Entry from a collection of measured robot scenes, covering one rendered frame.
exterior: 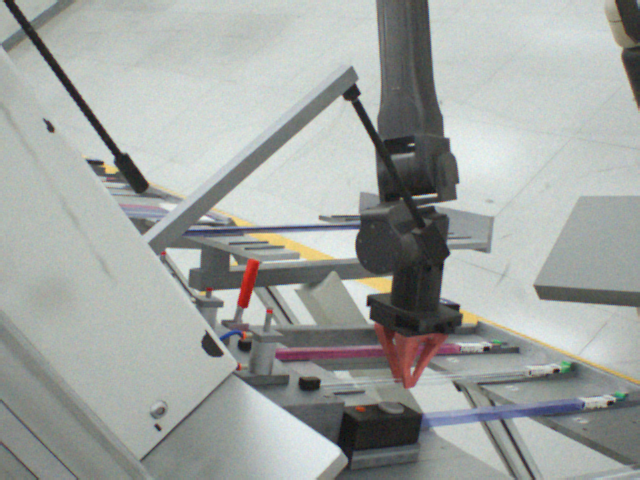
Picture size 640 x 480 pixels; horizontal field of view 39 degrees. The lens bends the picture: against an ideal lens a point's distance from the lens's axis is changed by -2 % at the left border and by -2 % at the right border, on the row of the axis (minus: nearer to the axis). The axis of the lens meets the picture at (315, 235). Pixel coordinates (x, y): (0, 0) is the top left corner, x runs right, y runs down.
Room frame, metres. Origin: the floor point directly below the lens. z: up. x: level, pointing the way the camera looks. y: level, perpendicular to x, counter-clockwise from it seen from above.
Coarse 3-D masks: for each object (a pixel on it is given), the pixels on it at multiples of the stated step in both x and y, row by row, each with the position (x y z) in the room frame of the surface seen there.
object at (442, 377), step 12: (444, 372) 0.83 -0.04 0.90; (456, 372) 0.83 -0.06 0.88; (468, 372) 0.84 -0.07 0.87; (480, 372) 0.84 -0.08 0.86; (492, 372) 0.84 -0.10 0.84; (504, 372) 0.85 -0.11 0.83; (516, 372) 0.85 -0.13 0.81; (528, 372) 0.86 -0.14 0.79; (324, 384) 0.77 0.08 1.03; (336, 384) 0.78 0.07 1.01; (348, 384) 0.78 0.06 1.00; (360, 384) 0.79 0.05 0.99; (372, 384) 0.79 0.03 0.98; (384, 384) 0.79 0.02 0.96; (396, 384) 0.80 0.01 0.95; (420, 384) 0.81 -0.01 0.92; (432, 384) 0.81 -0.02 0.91
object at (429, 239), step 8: (432, 224) 0.72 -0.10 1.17; (416, 232) 0.72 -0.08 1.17; (424, 232) 0.71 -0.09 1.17; (432, 232) 0.71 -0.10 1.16; (416, 240) 0.72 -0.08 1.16; (424, 240) 0.71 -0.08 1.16; (432, 240) 0.71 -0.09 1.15; (440, 240) 0.72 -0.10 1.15; (424, 248) 0.71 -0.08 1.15; (432, 248) 0.71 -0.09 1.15; (440, 248) 0.71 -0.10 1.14; (424, 256) 0.72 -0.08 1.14; (432, 256) 0.71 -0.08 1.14; (440, 256) 0.71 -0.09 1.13; (448, 256) 0.72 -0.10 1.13; (432, 264) 0.71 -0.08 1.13; (440, 264) 0.71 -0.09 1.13
